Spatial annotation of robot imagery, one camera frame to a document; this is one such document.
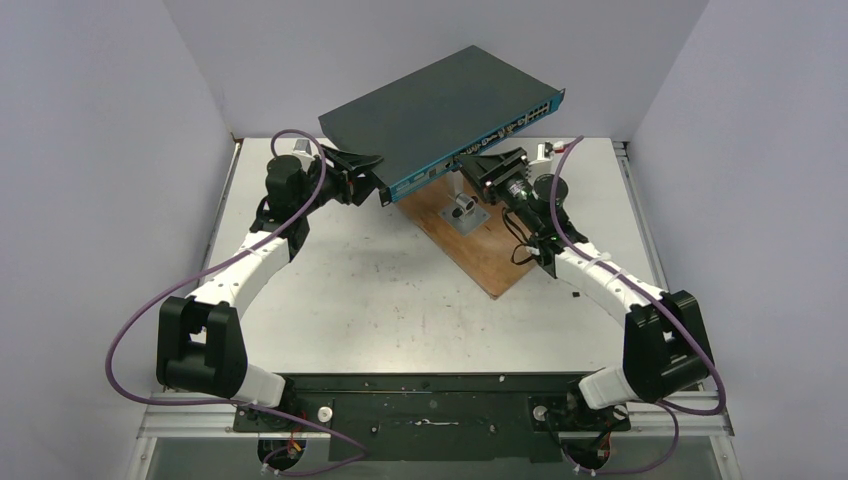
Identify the wooden base board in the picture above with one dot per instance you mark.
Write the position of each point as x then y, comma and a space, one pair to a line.
478, 241

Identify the aluminium frame rail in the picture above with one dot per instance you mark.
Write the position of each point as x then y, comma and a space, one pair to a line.
702, 424

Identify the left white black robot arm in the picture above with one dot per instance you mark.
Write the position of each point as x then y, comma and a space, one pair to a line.
200, 345

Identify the metal switch mounting stand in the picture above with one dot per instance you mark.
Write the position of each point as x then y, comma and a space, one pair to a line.
465, 206

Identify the teal grey network switch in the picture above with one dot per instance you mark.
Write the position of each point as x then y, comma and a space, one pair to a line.
421, 123

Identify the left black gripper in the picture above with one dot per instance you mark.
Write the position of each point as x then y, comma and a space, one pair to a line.
355, 185

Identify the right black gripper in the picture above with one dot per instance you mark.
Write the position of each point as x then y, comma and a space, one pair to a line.
476, 166

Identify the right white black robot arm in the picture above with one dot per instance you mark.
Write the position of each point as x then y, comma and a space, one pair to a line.
665, 347

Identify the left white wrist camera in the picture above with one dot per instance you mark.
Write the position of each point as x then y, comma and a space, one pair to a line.
302, 149

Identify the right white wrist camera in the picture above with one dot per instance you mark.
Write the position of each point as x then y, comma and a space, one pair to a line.
546, 151

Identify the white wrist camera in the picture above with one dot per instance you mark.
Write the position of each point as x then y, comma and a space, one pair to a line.
302, 149
546, 151

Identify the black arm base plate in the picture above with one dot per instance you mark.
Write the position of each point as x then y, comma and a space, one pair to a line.
582, 427

